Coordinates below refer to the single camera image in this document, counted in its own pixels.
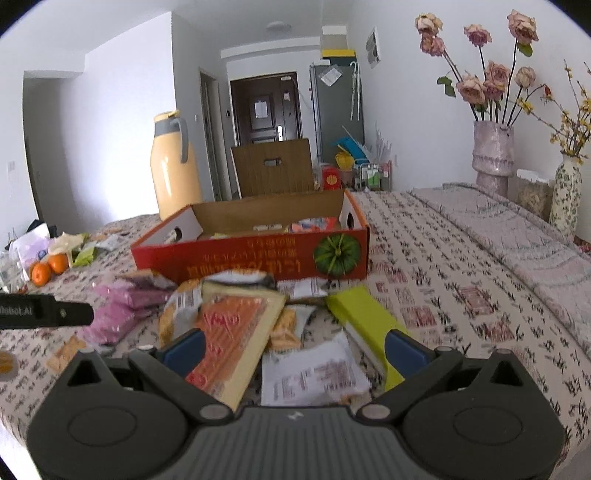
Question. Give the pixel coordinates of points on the red gift box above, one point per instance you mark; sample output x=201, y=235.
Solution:
x=332, y=177

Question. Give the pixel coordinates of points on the dark brown entrance door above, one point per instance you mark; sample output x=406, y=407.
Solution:
x=268, y=124

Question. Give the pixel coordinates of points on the red cardboard box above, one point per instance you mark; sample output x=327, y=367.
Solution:
x=258, y=258

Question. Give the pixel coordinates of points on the clear storage jar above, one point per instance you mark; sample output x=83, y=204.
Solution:
x=533, y=196

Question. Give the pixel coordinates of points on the pink textured vase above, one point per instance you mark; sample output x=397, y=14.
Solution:
x=493, y=152

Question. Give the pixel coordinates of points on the round ceiling lamp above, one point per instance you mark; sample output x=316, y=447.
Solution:
x=278, y=26

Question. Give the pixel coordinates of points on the yellow thermos jug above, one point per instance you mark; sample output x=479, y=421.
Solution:
x=178, y=184

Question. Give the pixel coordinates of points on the orange fruit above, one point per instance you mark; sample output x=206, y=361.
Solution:
x=58, y=264
x=40, y=273

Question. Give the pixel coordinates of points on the small biscuit snack packet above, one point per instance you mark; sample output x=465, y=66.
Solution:
x=64, y=355

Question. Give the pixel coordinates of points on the grey refrigerator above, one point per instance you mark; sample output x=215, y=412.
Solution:
x=332, y=115

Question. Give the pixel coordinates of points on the lime green snack packet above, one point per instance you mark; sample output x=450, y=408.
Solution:
x=364, y=314

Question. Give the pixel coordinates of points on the silver snack packet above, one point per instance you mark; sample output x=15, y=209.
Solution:
x=244, y=279

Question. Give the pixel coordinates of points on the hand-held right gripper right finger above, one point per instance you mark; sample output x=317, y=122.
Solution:
x=406, y=353

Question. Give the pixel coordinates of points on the brown wooden chair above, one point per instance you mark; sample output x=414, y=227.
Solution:
x=258, y=180

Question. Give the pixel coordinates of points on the large orange snack packet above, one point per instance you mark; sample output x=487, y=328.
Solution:
x=235, y=332

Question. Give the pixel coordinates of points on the yellow blossom branches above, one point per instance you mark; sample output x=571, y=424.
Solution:
x=575, y=143

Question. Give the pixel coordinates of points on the small white snack packet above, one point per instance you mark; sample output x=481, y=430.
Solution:
x=108, y=242

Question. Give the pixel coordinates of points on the blue plastic object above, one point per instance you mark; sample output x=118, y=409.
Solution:
x=353, y=146

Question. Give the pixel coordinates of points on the yellow black box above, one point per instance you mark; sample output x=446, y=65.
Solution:
x=339, y=52

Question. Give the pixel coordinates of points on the white folded umbrella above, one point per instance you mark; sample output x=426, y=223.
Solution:
x=355, y=92

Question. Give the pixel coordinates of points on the grey quilted blanket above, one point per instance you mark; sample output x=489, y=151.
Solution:
x=508, y=240

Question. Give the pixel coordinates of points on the white printed snack packet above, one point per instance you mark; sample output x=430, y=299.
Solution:
x=314, y=369

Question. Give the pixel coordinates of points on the clear document pouch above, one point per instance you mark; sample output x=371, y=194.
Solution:
x=332, y=76

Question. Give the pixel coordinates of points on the white dried grass bunch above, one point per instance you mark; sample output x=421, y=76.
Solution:
x=381, y=145

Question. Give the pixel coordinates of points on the floral patterned vase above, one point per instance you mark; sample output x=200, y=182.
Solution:
x=565, y=194

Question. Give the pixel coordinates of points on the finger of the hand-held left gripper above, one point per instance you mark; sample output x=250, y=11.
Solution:
x=74, y=314

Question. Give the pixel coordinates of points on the dark cloth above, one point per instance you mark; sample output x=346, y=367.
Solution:
x=37, y=225

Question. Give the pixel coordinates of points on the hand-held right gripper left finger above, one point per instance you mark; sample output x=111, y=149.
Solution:
x=184, y=353

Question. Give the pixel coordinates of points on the red snack packet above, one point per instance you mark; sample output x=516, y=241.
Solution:
x=314, y=225

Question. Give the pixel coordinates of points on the dried pink rose bouquet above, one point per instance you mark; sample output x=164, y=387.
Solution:
x=471, y=87

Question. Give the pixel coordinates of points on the plain white snack packet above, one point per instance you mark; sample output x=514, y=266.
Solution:
x=309, y=288

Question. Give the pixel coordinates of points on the yellow bag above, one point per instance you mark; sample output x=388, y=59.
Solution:
x=345, y=161

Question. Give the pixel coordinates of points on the brown biscuit snack packet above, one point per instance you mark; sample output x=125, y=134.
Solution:
x=286, y=332

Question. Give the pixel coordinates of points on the tan cardboard carton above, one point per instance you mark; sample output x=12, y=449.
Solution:
x=335, y=37

